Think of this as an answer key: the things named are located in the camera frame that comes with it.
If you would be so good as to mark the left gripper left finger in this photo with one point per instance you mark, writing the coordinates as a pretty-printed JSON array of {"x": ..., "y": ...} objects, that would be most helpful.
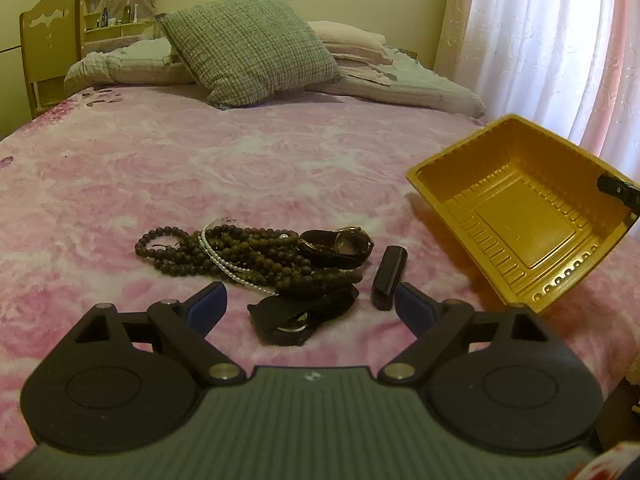
[{"x": 118, "y": 381}]

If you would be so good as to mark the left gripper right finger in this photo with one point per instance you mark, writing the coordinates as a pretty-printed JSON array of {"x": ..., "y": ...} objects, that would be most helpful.
[{"x": 500, "y": 380}]

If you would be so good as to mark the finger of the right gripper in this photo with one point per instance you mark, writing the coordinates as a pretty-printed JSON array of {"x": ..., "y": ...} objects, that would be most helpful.
[{"x": 627, "y": 193}]

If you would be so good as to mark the gold plastic tray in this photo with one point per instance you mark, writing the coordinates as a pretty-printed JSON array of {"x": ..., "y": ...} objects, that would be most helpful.
[{"x": 524, "y": 204}]

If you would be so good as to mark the small black rectangular case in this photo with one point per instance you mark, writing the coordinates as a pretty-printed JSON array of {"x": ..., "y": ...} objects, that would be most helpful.
[{"x": 387, "y": 277}]

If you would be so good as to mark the black leather strap watch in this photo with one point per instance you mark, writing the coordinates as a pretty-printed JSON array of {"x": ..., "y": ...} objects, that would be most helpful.
[{"x": 291, "y": 321}]

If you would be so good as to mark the white pink curtain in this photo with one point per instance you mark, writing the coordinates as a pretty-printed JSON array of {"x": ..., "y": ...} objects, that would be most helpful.
[{"x": 571, "y": 66}]

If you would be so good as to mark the pink floral bedspread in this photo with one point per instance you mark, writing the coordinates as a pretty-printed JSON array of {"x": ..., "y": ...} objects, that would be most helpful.
[{"x": 135, "y": 195}]

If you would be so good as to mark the grey folded quilt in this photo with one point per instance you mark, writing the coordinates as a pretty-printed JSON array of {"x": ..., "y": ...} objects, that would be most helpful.
[{"x": 404, "y": 82}]

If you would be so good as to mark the wooden shelf with bottles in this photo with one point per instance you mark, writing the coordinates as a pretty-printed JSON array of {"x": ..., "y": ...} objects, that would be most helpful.
[{"x": 105, "y": 32}]

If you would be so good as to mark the wooden chair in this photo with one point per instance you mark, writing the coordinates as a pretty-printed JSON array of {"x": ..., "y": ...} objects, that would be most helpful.
[{"x": 52, "y": 37}]

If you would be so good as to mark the grey checked pillow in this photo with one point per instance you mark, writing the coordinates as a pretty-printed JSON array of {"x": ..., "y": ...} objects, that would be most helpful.
[{"x": 243, "y": 52}]

